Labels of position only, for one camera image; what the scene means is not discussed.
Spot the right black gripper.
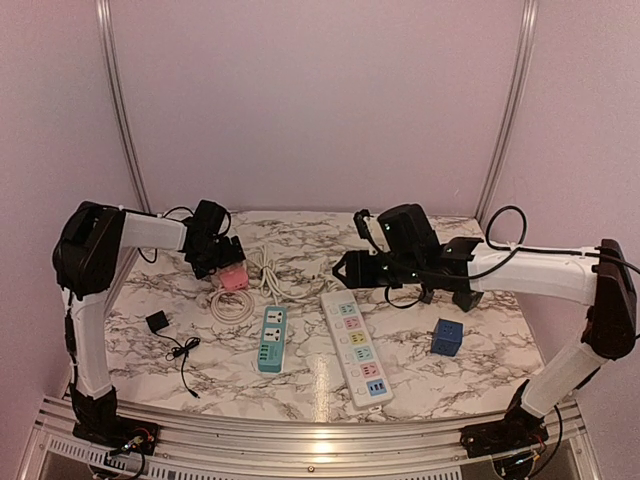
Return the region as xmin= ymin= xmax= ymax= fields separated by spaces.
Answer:
xmin=333 ymin=249 xmax=423 ymax=289

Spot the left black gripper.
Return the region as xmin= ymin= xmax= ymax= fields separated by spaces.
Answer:
xmin=189 ymin=235 xmax=245 ymax=279

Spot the pink power strip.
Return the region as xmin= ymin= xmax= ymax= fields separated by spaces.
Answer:
xmin=218 ymin=266 xmax=249 ymax=291

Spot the black charger with thin cable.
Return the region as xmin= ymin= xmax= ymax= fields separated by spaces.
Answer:
xmin=145 ymin=310 xmax=201 ymax=399

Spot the long white power strip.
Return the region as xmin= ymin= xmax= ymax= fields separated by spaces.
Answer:
xmin=320 ymin=290 xmax=394 ymax=410

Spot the blue cube socket adapter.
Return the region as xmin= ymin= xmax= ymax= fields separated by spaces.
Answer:
xmin=431 ymin=318 xmax=464 ymax=357

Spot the teal power strip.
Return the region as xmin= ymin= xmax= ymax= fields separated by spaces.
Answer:
xmin=257 ymin=306 xmax=288 ymax=374

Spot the dark green dragon cube adapter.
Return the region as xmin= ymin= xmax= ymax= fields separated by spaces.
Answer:
xmin=452 ymin=292 xmax=483 ymax=312

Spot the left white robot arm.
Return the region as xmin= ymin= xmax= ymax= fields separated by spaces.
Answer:
xmin=52 ymin=200 xmax=245 ymax=445

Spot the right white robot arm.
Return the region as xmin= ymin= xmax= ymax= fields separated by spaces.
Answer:
xmin=332 ymin=204 xmax=639 ymax=448

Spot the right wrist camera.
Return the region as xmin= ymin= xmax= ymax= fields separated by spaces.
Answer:
xmin=353 ymin=209 xmax=389 ymax=254

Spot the white bundled power cable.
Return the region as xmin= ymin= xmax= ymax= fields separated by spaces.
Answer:
xmin=248 ymin=244 xmax=321 ymax=306

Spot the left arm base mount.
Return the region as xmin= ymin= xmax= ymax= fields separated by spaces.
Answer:
xmin=73 ymin=417 xmax=160 ymax=456

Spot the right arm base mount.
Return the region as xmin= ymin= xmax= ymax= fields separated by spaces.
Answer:
xmin=460 ymin=421 xmax=549 ymax=458

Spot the aluminium front frame rail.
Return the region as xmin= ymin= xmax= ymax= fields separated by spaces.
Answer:
xmin=19 ymin=394 xmax=606 ymax=480

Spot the left aluminium corner post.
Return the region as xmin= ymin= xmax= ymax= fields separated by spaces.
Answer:
xmin=95 ymin=0 xmax=152 ymax=213

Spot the aluminium corner post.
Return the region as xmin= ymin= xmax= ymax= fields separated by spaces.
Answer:
xmin=474 ymin=0 xmax=539 ymax=224
xmin=95 ymin=0 xmax=152 ymax=213

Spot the right aluminium corner post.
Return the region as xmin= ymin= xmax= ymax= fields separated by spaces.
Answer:
xmin=474 ymin=0 xmax=539 ymax=224

